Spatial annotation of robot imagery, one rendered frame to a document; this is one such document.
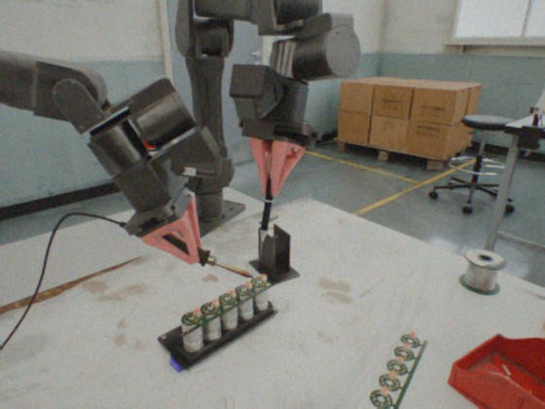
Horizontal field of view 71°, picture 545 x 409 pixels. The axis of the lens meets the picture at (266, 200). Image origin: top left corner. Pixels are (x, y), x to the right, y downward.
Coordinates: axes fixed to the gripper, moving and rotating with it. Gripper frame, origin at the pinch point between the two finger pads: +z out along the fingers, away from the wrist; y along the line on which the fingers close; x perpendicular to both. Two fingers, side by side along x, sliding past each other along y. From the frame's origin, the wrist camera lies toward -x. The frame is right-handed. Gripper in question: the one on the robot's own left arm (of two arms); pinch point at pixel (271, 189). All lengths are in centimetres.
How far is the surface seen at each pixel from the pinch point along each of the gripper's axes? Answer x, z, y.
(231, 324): -5.5, 18.2, 0.0
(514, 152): 177, -27, 43
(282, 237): 11.6, 8.6, -2.1
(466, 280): 23.2, 10.7, 27.0
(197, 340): -10.6, 19.1, -1.6
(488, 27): 405, -172, 18
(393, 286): 17.4, 13.4, 16.5
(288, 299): 6.7, 17.1, 2.7
